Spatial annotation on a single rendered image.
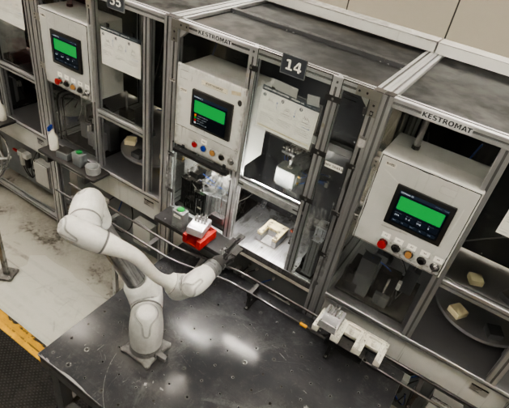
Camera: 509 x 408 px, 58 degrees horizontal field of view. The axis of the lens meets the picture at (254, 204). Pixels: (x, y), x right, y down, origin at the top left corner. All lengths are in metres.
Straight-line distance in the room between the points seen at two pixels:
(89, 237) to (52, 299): 1.76
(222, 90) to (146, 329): 1.18
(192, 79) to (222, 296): 1.20
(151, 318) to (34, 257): 1.91
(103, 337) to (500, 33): 4.58
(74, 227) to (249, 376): 1.11
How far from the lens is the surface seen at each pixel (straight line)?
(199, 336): 2.49
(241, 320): 2.58
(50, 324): 3.48
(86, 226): 1.91
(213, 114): 2.33
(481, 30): 5.46
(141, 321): 2.21
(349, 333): 2.44
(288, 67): 2.06
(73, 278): 3.74
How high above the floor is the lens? 2.67
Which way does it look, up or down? 36 degrees down
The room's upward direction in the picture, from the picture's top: 11 degrees clockwise
